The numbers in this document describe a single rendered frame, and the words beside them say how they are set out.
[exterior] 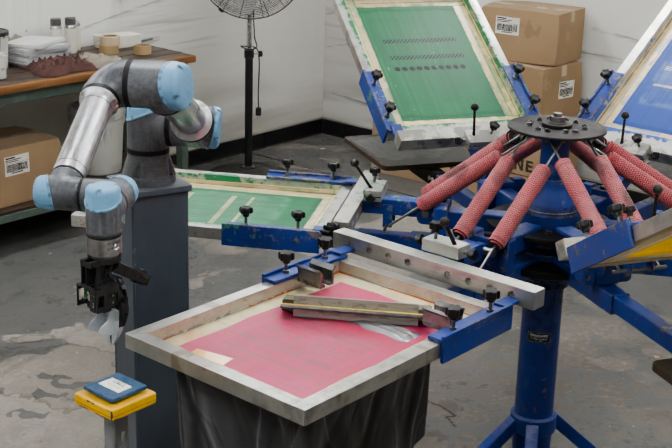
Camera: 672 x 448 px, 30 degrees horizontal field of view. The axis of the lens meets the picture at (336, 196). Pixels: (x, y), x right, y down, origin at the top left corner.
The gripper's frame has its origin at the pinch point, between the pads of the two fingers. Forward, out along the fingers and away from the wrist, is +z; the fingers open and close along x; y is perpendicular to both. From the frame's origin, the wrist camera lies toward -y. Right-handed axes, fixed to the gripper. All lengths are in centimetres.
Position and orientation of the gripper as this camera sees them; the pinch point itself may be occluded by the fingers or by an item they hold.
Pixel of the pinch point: (114, 337)
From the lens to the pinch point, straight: 281.4
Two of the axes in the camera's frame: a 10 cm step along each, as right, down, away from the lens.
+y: -6.7, 2.1, -7.2
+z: -0.3, 9.5, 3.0
